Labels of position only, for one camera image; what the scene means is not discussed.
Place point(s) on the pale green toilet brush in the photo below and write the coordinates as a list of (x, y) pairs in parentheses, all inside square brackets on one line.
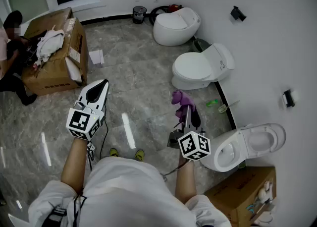
[(223, 108)]

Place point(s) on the white towel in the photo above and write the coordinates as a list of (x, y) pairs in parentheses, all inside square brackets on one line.
[(49, 43)]

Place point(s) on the green mesh basket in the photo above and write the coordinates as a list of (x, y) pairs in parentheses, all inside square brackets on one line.
[(201, 45)]

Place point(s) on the person's left yellow shoe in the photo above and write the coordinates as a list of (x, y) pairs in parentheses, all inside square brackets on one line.
[(114, 152)]

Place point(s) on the white toilet with raised lid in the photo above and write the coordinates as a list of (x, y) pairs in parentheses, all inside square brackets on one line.
[(230, 144)]

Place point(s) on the black bag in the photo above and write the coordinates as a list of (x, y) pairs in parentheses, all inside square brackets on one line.
[(23, 47)]

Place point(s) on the green spray bottle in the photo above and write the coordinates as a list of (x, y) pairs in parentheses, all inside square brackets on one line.
[(212, 103)]

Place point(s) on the black holder with paper roll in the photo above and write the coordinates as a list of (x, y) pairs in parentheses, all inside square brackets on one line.
[(289, 98)]

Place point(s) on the black wall paper holder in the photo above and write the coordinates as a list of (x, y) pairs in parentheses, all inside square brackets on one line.
[(237, 14)]

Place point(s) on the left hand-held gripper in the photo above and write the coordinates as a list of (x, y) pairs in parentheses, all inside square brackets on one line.
[(79, 122)]

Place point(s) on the white toilet with label panel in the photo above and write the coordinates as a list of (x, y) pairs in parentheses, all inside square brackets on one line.
[(193, 66)]

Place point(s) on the person's white shirt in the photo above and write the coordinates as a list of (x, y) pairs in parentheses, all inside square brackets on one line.
[(128, 191)]

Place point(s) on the person's left forearm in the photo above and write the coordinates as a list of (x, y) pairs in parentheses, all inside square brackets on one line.
[(74, 166)]

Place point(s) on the white paper sheet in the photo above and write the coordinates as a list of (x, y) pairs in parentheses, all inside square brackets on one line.
[(96, 57)]

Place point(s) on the person's right yellow shoe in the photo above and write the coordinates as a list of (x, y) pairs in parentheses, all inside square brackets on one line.
[(139, 154)]

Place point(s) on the white plastic fittings pile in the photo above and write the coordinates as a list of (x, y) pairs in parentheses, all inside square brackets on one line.
[(263, 196)]

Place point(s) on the person's yellow shoe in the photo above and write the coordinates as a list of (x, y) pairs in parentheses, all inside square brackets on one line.
[(139, 154), (114, 152)]

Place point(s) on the white egg-shaped toilet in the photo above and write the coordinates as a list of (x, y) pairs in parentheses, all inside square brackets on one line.
[(173, 27)]

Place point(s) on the purple cloth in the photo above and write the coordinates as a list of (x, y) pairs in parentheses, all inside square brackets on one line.
[(182, 98)]

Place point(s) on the person's right forearm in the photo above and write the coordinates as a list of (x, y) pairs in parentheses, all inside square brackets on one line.
[(185, 184)]

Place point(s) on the white power adapter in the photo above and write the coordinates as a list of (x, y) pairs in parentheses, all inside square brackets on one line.
[(91, 147)]

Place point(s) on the torn brown cardboard box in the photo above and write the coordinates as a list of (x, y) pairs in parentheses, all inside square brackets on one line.
[(54, 77)]

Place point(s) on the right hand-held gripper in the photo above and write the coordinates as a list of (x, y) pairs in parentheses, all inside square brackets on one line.
[(193, 146)]

